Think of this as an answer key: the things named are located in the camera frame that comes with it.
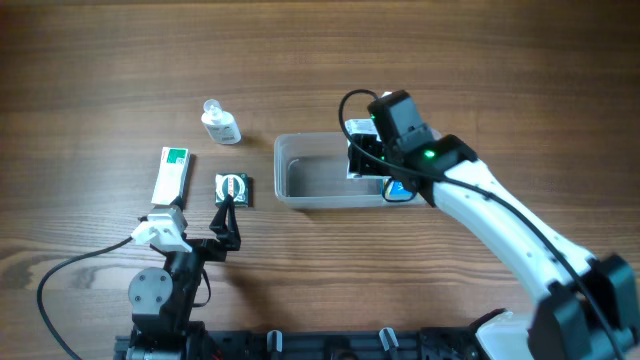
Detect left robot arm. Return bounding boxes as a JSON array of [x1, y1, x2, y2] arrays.
[[114, 195, 241, 360]]

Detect white lotion bottle clear cap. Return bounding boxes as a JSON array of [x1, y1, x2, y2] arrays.
[[201, 99, 242, 145]]

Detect clear plastic container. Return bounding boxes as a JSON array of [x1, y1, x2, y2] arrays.
[[273, 130, 444, 210]]

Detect green Zam-Buk tin box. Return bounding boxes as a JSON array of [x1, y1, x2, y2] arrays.
[[215, 173, 251, 207]]

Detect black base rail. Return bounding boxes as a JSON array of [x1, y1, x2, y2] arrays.
[[114, 327, 487, 360]]

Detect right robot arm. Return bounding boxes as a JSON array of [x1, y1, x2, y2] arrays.
[[219, 90, 639, 359]]

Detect blue VapoDrops box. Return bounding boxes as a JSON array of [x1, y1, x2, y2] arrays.
[[381, 178, 416, 203]]

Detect white green medicine box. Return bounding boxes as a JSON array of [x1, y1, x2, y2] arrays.
[[151, 147, 190, 205]]

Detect black left camera cable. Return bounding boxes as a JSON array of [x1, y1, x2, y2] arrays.
[[36, 235, 135, 360]]

